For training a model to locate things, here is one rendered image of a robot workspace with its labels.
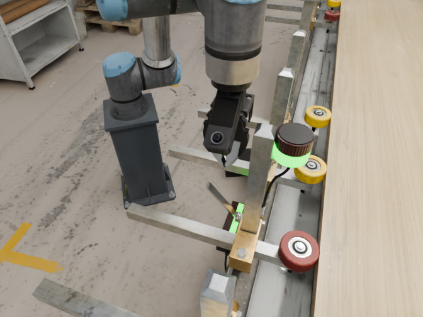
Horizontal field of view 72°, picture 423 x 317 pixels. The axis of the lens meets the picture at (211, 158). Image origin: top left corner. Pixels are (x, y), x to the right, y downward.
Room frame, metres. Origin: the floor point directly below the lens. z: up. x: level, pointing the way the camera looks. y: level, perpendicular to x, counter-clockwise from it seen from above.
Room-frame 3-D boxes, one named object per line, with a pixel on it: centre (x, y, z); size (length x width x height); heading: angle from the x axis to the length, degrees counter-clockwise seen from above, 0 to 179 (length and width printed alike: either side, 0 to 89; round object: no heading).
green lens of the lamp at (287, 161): (0.36, -0.13, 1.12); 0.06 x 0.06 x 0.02
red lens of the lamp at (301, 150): (0.36, -0.13, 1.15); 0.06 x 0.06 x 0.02
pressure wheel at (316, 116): (0.78, -0.35, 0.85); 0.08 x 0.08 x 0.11
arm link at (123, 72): (1.23, 0.41, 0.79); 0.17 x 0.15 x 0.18; 109
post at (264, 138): (0.38, -0.09, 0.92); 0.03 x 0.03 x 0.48; 71
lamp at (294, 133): (0.36, -0.13, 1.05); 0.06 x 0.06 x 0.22; 71
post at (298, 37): (0.85, -0.25, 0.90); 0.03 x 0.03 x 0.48; 71
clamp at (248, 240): (0.35, -0.09, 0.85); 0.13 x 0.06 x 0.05; 161
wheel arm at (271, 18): (1.78, -0.48, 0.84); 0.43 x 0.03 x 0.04; 71
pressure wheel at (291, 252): (0.30, -0.18, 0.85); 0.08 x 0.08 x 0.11
